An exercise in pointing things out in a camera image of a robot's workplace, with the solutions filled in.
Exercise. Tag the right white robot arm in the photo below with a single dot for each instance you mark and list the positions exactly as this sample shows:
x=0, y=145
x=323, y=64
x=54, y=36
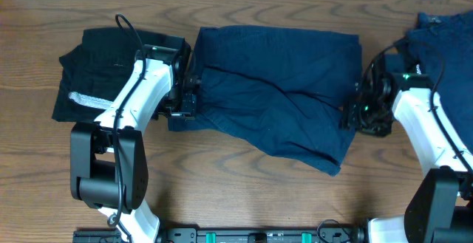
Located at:
x=441, y=209

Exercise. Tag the navy clothes pile right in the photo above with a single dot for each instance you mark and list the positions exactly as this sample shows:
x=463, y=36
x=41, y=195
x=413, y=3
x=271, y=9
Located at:
x=443, y=46

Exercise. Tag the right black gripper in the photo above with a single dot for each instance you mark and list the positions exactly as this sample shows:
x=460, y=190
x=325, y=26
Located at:
x=352, y=114

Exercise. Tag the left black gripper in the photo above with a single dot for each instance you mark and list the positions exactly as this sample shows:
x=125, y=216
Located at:
x=188, y=103

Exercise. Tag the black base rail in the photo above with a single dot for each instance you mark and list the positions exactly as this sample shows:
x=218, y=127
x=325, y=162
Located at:
x=329, y=234

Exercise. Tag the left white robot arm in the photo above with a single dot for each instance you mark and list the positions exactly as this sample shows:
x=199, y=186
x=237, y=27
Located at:
x=109, y=171

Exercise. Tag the folded black shorts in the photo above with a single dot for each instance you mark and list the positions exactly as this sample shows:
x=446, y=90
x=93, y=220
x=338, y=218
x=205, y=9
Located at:
x=93, y=74

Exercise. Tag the navy blue shorts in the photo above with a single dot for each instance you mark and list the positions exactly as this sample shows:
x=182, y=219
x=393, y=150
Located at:
x=280, y=89

